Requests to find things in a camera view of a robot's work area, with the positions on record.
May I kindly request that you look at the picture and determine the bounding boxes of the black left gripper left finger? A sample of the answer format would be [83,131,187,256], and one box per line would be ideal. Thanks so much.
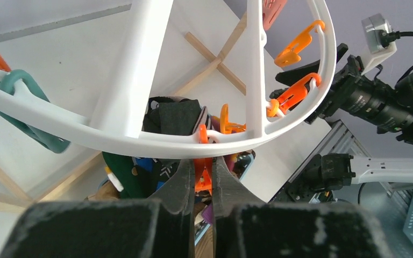
[150,160,195,257]

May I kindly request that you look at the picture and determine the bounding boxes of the wooden clothes rack frame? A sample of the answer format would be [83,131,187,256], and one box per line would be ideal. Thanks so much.
[0,12,238,201]

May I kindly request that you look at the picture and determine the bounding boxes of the orange clothespin clip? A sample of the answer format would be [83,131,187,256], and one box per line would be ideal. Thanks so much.
[194,124,212,195]

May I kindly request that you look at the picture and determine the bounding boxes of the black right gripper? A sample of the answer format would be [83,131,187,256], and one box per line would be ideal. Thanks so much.
[275,43,362,119]

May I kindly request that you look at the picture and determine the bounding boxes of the white round clip hanger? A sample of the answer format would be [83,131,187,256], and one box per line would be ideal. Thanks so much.
[0,1,337,149]

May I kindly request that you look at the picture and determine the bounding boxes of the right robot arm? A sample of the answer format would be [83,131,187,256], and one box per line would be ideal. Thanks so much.
[273,55,413,202]

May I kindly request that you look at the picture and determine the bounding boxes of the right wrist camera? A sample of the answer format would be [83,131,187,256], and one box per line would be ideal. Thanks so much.
[360,13,397,75]

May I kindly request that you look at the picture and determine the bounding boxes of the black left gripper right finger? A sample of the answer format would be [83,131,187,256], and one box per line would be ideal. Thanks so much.
[212,156,264,257]

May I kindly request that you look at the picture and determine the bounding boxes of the teal clothespin clip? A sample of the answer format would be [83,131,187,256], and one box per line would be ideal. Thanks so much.
[0,69,71,154]

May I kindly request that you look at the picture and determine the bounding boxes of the pile of mixed socks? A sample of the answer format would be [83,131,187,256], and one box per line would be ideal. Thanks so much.
[85,95,257,258]

